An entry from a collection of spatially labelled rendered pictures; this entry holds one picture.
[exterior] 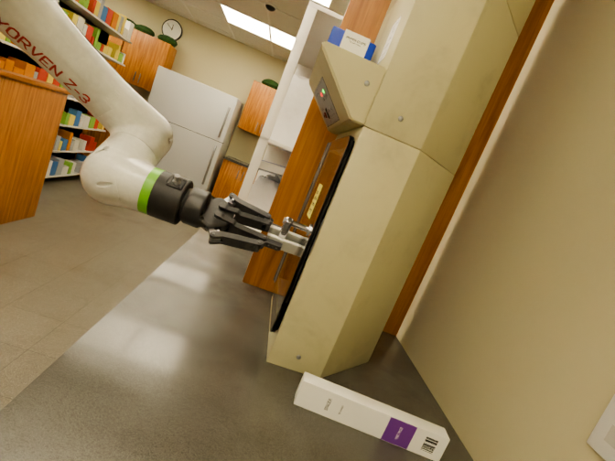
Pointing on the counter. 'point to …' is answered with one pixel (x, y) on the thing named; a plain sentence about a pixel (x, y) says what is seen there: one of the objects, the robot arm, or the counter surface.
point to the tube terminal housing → (393, 178)
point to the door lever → (292, 226)
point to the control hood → (347, 84)
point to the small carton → (355, 43)
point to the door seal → (320, 222)
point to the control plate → (326, 102)
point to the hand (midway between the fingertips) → (284, 240)
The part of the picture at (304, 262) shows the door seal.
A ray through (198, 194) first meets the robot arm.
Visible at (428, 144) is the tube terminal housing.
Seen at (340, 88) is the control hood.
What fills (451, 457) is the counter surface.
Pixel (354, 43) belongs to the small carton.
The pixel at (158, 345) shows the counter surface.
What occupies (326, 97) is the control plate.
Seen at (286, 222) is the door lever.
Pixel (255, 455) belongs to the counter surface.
